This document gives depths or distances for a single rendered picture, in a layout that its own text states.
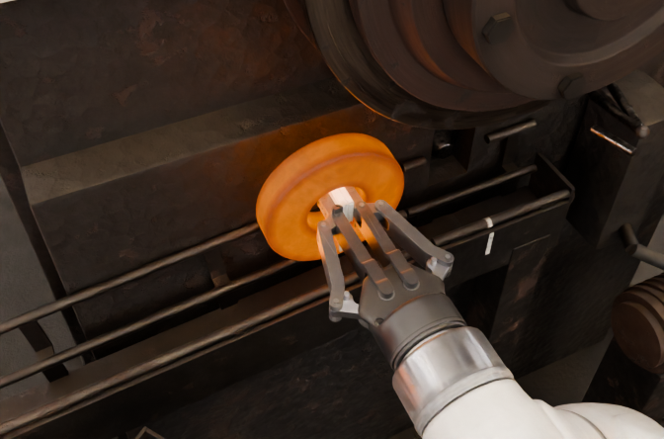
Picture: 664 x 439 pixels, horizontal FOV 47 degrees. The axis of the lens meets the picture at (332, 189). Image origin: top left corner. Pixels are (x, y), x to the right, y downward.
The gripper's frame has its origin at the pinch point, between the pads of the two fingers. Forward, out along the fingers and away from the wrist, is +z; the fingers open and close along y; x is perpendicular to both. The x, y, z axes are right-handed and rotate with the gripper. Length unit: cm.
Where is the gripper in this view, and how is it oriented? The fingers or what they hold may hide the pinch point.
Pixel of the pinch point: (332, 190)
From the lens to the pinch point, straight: 77.0
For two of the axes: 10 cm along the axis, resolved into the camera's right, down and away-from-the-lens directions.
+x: 0.2, -6.5, -7.6
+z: -4.3, -6.9, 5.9
